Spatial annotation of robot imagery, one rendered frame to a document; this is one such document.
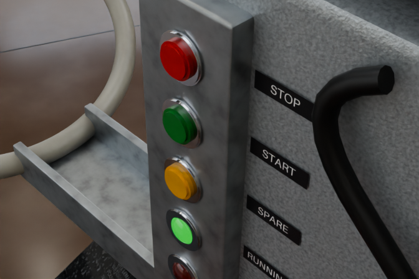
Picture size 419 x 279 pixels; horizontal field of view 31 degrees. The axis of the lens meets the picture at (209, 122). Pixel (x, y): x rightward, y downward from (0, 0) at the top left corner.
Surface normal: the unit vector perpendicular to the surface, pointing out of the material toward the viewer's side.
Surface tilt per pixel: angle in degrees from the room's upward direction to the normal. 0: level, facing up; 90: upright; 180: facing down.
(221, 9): 0
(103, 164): 0
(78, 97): 0
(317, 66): 90
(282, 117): 90
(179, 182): 90
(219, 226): 90
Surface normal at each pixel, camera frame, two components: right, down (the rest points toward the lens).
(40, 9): 0.01, -0.76
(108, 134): -0.71, 0.45
